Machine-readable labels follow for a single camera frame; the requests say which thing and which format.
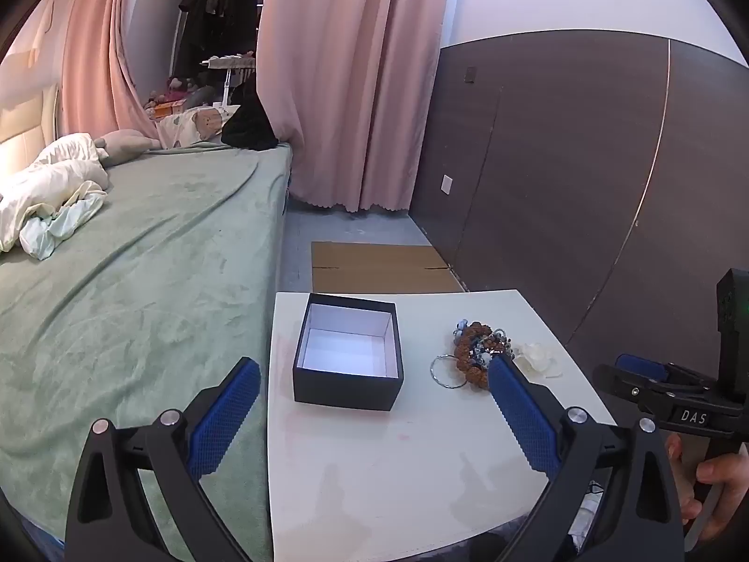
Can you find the green bed blanket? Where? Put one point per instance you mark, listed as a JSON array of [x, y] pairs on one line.
[[164, 281]]

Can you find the wide pink curtain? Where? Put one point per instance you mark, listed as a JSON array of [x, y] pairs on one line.
[[351, 82]]

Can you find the white butterfly bangle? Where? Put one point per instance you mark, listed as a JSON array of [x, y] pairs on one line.
[[538, 357]]

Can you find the hanging dark clothes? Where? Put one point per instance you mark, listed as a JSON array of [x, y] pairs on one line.
[[210, 6]]

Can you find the grey plush toy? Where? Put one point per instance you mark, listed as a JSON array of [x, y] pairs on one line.
[[126, 145]]

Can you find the pile of plush toys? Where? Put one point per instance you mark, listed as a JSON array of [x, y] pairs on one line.
[[172, 93]]

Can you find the white crumpled duvet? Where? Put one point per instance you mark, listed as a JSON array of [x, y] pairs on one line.
[[52, 187]]

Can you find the thin silver hoop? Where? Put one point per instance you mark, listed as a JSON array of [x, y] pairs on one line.
[[433, 370]]

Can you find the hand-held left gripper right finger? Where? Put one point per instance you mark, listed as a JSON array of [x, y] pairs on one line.
[[524, 421]]

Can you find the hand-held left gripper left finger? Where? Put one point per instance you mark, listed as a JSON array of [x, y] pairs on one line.
[[225, 421]]

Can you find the white cloth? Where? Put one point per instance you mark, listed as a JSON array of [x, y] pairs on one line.
[[588, 518]]

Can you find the flat cardboard sheet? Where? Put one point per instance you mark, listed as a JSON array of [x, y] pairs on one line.
[[380, 266]]

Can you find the black cloth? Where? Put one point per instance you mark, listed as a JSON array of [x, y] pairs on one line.
[[248, 126]]

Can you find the printed pillow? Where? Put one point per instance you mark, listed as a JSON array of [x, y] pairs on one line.
[[193, 126]]

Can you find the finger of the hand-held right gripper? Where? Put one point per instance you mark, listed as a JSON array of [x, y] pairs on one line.
[[620, 386], [641, 366]]

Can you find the white drying rack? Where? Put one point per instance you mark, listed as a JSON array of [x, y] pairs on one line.
[[228, 61]]

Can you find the beige headboard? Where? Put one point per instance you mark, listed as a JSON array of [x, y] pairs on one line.
[[26, 129]]

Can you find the narrow pink curtain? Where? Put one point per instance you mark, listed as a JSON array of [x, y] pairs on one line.
[[96, 52]]

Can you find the person's right hand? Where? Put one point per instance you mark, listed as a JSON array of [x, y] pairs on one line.
[[722, 492]]

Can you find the black jewelry box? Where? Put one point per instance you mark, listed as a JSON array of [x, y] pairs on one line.
[[345, 389]]

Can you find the white wall outlet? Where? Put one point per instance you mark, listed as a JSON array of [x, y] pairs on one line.
[[446, 184]]

